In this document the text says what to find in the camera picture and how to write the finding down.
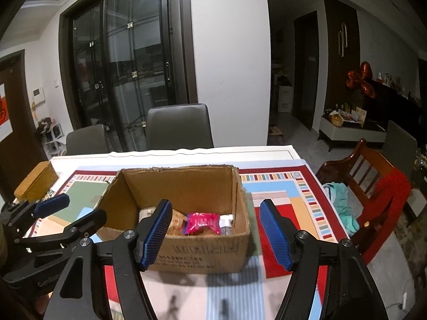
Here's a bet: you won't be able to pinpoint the red cloth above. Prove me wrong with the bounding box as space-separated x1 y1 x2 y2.
370 168 412 237

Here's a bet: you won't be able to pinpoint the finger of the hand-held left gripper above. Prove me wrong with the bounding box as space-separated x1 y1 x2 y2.
0 194 70 241
20 208 109 252

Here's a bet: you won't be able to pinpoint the white snack packet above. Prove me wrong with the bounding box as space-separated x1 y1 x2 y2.
138 207 158 221

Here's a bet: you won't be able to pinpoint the small grey dining chair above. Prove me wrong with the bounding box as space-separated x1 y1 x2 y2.
66 124 109 155

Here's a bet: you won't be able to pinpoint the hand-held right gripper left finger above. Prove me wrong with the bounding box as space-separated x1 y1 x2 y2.
47 199 174 320

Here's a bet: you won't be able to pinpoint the red white door poster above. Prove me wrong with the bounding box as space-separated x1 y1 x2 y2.
0 82 14 141

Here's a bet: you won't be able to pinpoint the black glass sliding door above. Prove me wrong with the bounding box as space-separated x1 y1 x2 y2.
59 0 196 152

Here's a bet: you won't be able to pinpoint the woven brown basket box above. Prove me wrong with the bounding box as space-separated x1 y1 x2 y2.
13 161 59 202

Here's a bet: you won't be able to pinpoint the white cube shelf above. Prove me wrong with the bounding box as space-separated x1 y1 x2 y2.
37 117 65 155

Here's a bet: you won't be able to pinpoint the wide grey dining chair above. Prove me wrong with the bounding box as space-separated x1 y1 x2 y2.
146 103 214 150

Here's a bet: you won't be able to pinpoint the gold brown snack packet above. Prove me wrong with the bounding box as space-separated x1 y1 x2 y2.
167 208 189 235

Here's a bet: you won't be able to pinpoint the red foil balloons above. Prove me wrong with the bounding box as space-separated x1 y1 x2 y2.
345 61 376 99

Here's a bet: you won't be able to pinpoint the red wooden chair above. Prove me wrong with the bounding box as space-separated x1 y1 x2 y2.
315 138 412 264

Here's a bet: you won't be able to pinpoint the white paper bag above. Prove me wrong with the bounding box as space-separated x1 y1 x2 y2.
278 85 294 113

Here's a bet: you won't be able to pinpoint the teal cloth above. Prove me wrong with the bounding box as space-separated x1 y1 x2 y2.
322 183 361 235

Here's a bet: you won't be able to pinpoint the colourful geometric tablecloth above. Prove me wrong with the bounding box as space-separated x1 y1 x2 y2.
25 165 349 320

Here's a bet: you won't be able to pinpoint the brown wooden door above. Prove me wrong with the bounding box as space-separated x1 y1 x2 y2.
0 50 49 201

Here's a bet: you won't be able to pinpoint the dark tall cabinet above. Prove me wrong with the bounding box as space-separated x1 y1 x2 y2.
323 0 361 121

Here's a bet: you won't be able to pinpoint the brown cardboard box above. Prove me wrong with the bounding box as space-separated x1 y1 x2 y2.
97 164 251 274

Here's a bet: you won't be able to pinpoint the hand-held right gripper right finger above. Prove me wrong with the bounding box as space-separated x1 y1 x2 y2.
259 199 389 320

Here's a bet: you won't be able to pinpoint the white low cabinet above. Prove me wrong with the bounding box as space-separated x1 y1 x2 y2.
318 115 389 152

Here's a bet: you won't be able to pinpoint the pink snack packet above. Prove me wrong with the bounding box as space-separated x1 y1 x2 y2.
182 211 221 235

